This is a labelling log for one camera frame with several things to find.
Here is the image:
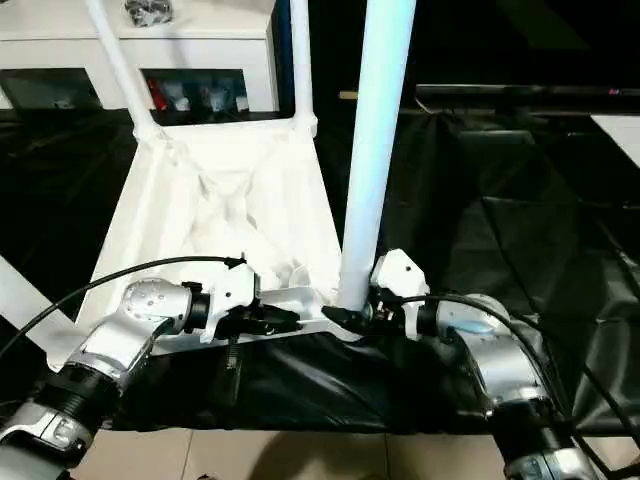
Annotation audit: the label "red bottle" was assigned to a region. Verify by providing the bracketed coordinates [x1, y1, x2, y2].
[149, 79, 171, 112]

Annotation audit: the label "white plastic table top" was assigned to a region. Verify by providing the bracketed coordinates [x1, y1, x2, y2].
[43, 114, 375, 372]

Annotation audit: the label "white glass-door cabinet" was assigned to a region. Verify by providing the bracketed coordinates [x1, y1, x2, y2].
[0, 0, 282, 115]

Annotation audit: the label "dark objects on cabinet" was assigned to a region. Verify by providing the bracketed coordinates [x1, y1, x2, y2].
[121, 0, 177, 29]

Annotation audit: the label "long black bar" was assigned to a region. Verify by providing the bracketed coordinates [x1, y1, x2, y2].
[413, 83, 640, 110]

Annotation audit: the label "white plastic table leg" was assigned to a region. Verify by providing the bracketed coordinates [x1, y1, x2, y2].
[83, 0, 167, 145]
[336, 0, 418, 315]
[287, 0, 320, 137]
[0, 253, 77, 362]

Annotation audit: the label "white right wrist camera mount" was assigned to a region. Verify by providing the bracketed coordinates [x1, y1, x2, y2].
[368, 246, 433, 345]

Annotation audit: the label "white flat sheet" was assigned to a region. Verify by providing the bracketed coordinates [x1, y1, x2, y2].
[588, 112, 640, 170]

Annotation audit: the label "black left wrist camera cable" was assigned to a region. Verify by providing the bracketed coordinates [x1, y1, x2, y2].
[0, 253, 250, 352]

